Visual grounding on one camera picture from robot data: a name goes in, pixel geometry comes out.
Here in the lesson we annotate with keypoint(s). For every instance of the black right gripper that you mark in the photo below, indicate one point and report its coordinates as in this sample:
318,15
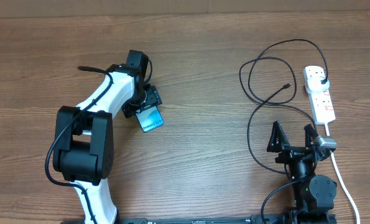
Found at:
288,152

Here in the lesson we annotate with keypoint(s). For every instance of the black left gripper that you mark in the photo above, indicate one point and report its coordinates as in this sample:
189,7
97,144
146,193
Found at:
153,98

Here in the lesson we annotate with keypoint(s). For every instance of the blue-screen Samsung smartphone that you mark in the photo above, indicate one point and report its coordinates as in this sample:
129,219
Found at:
150,119

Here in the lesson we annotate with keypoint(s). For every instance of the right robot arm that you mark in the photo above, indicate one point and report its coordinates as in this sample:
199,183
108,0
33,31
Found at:
313,194

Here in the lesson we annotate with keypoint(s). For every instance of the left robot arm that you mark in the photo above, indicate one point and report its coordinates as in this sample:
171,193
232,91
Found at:
82,153

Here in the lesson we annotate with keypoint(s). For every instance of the white charger plug adapter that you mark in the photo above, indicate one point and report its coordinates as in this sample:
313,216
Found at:
316,85

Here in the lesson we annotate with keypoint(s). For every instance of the white power strip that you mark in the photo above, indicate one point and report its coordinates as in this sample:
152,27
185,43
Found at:
320,103

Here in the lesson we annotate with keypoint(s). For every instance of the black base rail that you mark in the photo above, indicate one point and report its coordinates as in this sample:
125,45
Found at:
253,219

